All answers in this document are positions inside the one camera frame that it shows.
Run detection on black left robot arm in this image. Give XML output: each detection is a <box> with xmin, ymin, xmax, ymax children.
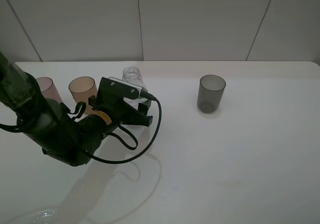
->
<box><xmin>0</xmin><ymin>56</ymin><xmax>155</xmax><ymax>167</ymax></box>

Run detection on pink translucent plastic cup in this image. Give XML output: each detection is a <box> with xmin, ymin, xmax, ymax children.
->
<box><xmin>36</xmin><ymin>77</ymin><xmax>62</xmax><ymax>103</ymax></box>

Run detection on orange translucent plastic cup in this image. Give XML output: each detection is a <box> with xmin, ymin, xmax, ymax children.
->
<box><xmin>68</xmin><ymin>76</ymin><xmax>98</xmax><ymax>115</ymax></box>

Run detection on grey translucent plastic cup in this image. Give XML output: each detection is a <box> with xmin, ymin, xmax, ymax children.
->
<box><xmin>197</xmin><ymin>74</ymin><xmax>226</xmax><ymax>114</ymax></box>

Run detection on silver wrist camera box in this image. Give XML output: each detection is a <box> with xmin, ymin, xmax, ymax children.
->
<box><xmin>107</xmin><ymin>77</ymin><xmax>143</xmax><ymax>100</ymax></box>

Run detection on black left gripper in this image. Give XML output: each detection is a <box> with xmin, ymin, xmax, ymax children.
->
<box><xmin>89</xmin><ymin>77</ymin><xmax>153</xmax><ymax>127</ymax></box>

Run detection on clear plastic water bottle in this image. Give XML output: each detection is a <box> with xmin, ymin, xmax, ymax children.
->
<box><xmin>121</xmin><ymin>66</ymin><xmax>148</xmax><ymax>107</ymax></box>

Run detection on black camera cable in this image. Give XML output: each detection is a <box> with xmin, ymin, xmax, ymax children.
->
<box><xmin>87</xmin><ymin>91</ymin><xmax>163</xmax><ymax>164</ymax></box>

